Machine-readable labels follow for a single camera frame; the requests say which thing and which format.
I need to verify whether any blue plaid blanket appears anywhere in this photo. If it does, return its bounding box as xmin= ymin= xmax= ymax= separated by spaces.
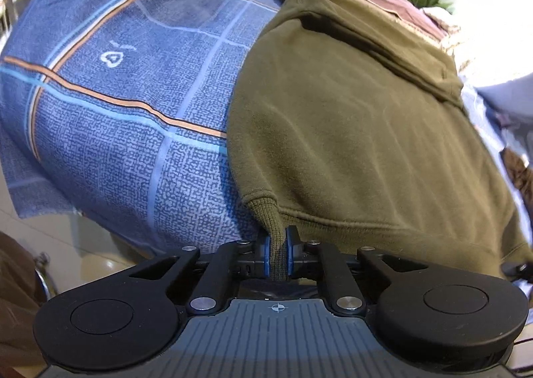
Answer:
xmin=0 ymin=0 xmax=533 ymax=258

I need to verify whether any brown crumpled garment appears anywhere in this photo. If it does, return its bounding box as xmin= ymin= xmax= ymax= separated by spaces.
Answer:
xmin=500 ymin=148 xmax=533 ymax=206

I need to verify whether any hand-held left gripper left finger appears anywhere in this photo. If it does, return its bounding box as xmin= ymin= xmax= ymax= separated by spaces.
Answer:
xmin=129 ymin=234 xmax=273 ymax=316

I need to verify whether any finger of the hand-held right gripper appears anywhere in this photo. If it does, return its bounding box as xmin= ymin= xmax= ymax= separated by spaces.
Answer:
xmin=502 ymin=260 xmax=533 ymax=284

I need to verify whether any light blue cloth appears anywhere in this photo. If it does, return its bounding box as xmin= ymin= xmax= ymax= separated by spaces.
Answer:
xmin=475 ymin=72 xmax=533 ymax=121

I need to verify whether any dark brown cloth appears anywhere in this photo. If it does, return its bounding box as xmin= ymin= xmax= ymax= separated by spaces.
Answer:
xmin=0 ymin=231 xmax=47 ymax=378

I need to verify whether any olive green hoodie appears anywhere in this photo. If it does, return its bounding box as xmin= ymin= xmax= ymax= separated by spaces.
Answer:
xmin=227 ymin=0 xmax=533 ymax=283

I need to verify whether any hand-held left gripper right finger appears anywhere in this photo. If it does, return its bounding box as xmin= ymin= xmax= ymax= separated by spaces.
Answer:
xmin=284 ymin=225 xmax=429 ymax=317

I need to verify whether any floral beige quilt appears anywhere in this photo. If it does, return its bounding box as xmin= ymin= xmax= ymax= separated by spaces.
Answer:
xmin=418 ymin=5 xmax=463 ymax=75

